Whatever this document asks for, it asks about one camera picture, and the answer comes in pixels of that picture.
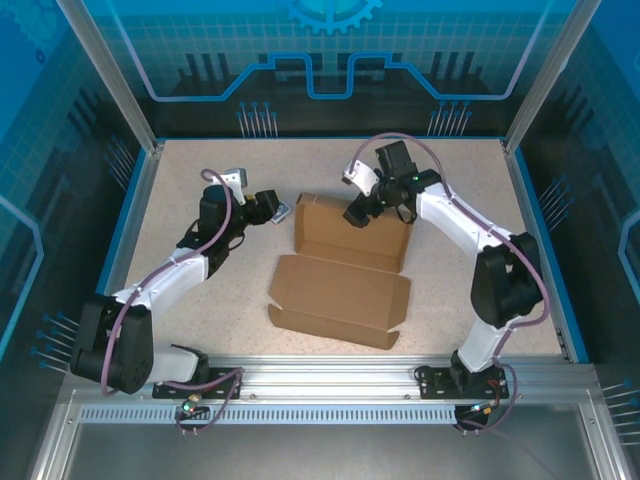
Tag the aluminium frame post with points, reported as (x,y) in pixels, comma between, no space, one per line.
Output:
(547,65)
(115,75)

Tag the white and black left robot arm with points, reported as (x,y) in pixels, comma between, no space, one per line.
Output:
(165,285)

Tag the aluminium frame side rail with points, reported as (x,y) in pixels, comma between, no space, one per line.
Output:
(52,445)
(607,445)

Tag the grey metal panel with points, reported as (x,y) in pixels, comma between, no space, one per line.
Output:
(325,455)

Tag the small connector with green light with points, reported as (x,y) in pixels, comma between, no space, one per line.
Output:
(482,409)
(189,406)

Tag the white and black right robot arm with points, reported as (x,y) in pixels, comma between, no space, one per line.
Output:
(460,220)

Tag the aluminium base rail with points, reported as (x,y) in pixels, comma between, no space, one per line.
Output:
(330,380)

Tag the brown cardboard paper box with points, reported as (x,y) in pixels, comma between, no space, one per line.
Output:
(340,295)

